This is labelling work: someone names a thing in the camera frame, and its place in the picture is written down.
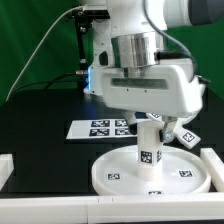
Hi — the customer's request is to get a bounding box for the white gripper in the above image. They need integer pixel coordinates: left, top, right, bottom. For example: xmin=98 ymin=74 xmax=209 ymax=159
xmin=101 ymin=59 xmax=203 ymax=143

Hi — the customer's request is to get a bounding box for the white cross-shaped table base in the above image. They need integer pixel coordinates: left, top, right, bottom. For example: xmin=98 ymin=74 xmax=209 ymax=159
xmin=147 ymin=113 xmax=201 ymax=149

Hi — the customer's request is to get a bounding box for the white round table top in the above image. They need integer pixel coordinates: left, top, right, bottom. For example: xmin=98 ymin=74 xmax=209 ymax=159
xmin=91 ymin=145 xmax=211 ymax=195

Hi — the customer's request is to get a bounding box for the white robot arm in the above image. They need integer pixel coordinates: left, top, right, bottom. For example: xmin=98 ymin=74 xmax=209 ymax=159
xmin=85 ymin=0 xmax=224 ymax=142

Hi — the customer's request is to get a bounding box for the white fiducial marker sheet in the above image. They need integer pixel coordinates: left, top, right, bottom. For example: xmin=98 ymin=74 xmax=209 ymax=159
xmin=66 ymin=119 xmax=133 ymax=140

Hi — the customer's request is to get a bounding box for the white right border rail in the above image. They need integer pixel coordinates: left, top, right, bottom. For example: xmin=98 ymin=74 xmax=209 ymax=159
xmin=200 ymin=148 xmax=224 ymax=193

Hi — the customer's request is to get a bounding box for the white border rail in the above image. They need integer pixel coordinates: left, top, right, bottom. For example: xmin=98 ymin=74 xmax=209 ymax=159
xmin=0 ymin=193 xmax=224 ymax=224
xmin=200 ymin=148 xmax=224 ymax=193
xmin=0 ymin=154 xmax=14 ymax=191

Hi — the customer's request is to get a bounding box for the white front border rail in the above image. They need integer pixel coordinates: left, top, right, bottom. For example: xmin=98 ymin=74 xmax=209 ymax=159
xmin=0 ymin=193 xmax=224 ymax=224

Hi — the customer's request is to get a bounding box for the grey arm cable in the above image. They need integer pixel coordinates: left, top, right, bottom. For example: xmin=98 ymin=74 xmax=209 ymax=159
xmin=143 ymin=0 xmax=212 ymax=84

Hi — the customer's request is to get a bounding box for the white camera cable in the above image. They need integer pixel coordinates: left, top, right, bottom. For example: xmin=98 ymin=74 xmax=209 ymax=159
xmin=5 ymin=5 xmax=84 ymax=101

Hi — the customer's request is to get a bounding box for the white left border rail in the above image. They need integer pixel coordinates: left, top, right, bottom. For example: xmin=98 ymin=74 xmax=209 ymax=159
xmin=0 ymin=154 xmax=14 ymax=191

